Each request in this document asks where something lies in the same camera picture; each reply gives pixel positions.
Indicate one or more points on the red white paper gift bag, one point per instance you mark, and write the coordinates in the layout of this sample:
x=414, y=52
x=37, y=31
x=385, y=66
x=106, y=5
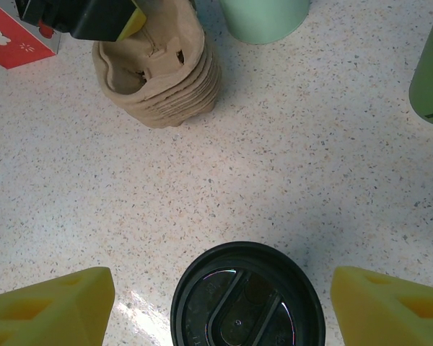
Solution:
x=14, y=47

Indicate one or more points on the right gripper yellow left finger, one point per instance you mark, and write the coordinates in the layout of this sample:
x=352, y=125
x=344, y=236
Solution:
x=39, y=313

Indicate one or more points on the mint green straw holder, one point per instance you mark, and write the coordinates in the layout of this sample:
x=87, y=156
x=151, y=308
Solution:
x=263, y=21

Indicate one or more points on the green white paper cup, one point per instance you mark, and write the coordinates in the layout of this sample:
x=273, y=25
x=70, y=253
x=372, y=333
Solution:
x=431, y=83

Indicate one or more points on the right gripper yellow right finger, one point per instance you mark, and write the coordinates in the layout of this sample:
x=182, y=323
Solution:
x=393, y=313

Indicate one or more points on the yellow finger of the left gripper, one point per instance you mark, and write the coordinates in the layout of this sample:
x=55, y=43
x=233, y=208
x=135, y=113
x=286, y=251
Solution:
x=101, y=18

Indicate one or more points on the black plastic cup lid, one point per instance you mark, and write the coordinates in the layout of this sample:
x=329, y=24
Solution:
x=202, y=288

